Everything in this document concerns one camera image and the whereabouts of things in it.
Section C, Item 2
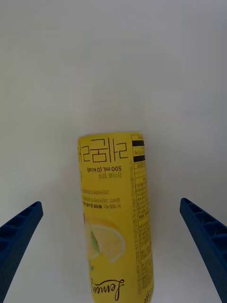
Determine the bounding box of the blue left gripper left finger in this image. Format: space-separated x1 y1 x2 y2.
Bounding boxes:
0 201 44 303

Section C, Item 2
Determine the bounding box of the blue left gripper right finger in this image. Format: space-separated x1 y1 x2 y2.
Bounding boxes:
179 197 227 303

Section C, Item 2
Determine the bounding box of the yellow label bottle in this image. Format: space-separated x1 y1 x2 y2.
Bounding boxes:
77 130 155 303

